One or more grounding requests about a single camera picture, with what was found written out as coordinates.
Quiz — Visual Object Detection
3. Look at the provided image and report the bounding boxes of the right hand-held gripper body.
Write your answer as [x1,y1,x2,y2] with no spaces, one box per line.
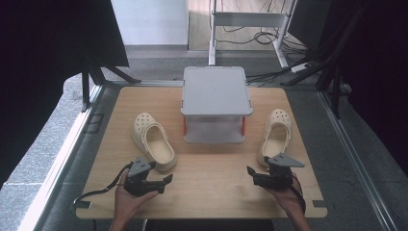
[253,152,306,191]

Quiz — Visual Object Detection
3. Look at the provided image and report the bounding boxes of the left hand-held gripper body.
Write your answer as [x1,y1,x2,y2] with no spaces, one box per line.
[123,156,166,197]

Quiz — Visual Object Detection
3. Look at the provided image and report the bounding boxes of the cream clog shoe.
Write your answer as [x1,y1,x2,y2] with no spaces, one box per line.
[130,112,178,173]
[256,108,293,168]

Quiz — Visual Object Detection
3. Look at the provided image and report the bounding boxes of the grey two-tier shoe rack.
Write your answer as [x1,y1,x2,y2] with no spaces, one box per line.
[180,65,254,144]

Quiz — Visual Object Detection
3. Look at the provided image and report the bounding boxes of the person's left hand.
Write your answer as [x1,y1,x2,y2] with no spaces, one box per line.
[114,179,160,223]

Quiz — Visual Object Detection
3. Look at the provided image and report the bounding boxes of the person's right hand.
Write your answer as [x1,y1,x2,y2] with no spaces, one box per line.
[265,172,306,218]

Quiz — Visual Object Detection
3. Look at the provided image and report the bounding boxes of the white power strip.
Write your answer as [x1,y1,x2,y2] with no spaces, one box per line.
[290,62,312,74]

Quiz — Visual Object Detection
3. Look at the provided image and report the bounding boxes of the black metal stand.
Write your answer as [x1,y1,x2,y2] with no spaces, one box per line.
[80,44,142,114]
[280,0,373,120]

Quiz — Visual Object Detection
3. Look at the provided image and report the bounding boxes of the white metal stand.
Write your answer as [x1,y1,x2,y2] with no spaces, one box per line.
[207,0,298,69]

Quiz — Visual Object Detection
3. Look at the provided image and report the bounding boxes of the black curtain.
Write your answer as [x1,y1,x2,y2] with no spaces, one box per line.
[0,0,130,191]
[288,0,408,177]

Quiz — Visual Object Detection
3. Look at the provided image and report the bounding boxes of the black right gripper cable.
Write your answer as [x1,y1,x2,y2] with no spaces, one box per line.
[290,174,308,215]

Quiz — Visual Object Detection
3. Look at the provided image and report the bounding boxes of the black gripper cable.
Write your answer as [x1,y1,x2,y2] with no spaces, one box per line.
[290,174,308,215]
[73,162,134,205]

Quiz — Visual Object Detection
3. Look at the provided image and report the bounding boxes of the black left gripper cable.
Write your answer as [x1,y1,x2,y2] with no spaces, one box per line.
[73,162,134,205]

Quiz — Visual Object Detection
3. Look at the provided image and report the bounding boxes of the aluminium rail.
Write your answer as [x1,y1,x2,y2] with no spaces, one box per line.
[17,84,107,231]
[317,90,400,231]

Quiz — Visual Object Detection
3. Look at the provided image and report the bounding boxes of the black floor cables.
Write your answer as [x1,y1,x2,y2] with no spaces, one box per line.
[214,0,311,88]

